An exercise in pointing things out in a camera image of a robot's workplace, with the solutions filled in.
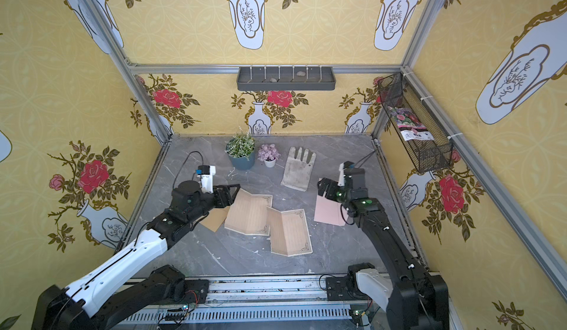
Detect pink envelope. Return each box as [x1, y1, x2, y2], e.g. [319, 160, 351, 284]
[314, 196, 346, 227]

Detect brown kraft envelope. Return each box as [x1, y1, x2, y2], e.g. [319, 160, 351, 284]
[199, 207, 230, 233]

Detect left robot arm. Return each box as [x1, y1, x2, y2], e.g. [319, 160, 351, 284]
[32, 180, 240, 329]

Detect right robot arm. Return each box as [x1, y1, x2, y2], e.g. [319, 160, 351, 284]
[317, 161, 450, 329]

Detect green plant in blue pot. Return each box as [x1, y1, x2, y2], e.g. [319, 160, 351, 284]
[225, 132, 255, 171]

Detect dirty white work glove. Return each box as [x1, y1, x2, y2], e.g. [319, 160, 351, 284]
[281, 146, 317, 192]

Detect purple flowers in white pot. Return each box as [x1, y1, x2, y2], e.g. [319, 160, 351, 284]
[258, 143, 281, 168]

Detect seed packet in basket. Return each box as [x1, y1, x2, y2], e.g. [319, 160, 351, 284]
[388, 107, 434, 141]

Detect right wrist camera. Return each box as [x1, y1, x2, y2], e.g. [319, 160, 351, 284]
[338, 161, 354, 187]

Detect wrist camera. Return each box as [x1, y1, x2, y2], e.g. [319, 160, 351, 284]
[196, 165, 216, 194]
[338, 161, 354, 187]

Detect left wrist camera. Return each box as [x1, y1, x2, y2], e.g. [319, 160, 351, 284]
[196, 165, 216, 194]

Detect black wire mesh basket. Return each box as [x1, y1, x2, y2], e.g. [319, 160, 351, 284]
[376, 73, 453, 173]

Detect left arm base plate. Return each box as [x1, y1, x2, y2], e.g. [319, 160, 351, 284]
[173, 278, 210, 305]

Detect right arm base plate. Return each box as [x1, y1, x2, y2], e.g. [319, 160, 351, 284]
[325, 275, 360, 301]

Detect grey wall shelf tray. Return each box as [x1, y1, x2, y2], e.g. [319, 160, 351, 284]
[236, 65, 337, 92]

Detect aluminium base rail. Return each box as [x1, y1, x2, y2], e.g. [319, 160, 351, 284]
[118, 265, 391, 329]

